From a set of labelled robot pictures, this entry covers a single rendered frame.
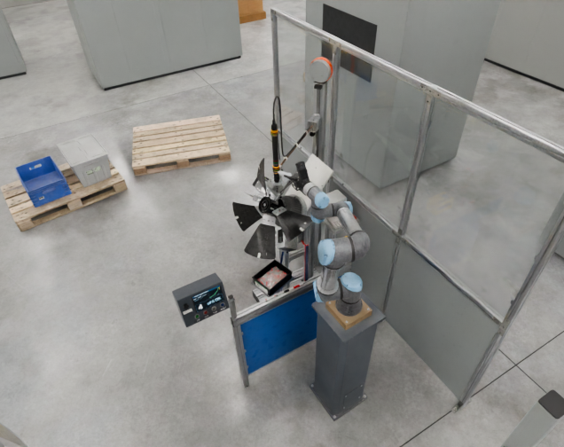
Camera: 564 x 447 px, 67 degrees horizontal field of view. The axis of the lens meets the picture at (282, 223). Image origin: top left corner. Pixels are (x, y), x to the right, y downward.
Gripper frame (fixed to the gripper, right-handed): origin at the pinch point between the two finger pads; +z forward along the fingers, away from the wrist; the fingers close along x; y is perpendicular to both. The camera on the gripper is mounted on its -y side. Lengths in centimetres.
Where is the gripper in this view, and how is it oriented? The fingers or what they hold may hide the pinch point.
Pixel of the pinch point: (289, 166)
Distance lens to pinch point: 240.8
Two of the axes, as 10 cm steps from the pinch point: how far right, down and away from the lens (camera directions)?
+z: -5.0, -5.7, 6.5
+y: 0.3, 7.4, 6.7
